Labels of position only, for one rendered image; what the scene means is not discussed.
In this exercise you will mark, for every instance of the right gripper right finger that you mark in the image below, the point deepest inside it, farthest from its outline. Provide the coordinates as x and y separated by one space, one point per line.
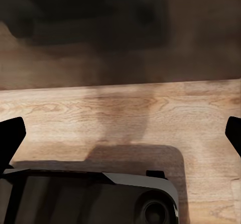
233 132

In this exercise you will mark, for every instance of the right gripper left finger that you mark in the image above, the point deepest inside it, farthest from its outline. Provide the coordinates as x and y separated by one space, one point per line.
12 133

